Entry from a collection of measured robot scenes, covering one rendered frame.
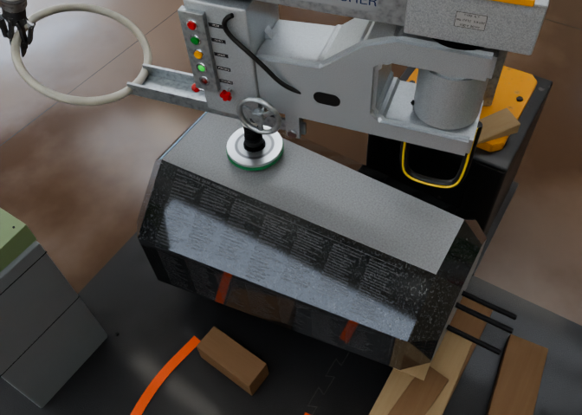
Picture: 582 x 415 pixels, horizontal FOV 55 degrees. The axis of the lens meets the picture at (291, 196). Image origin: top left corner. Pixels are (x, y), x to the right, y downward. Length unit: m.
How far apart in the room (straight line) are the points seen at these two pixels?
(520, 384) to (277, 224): 1.23
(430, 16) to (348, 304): 1.00
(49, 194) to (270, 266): 1.76
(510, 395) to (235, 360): 1.14
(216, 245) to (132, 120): 1.72
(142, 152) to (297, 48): 1.94
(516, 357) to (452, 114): 1.32
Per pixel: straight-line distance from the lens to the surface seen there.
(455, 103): 1.59
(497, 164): 2.32
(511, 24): 1.39
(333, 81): 1.63
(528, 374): 2.62
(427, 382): 2.37
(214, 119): 2.33
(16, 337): 2.38
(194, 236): 2.16
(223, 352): 2.50
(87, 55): 4.32
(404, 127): 1.68
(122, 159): 3.46
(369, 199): 2.01
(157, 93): 2.09
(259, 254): 2.04
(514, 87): 2.60
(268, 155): 2.08
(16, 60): 2.23
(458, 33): 1.41
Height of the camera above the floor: 2.41
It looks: 52 degrees down
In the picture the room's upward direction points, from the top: 5 degrees counter-clockwise
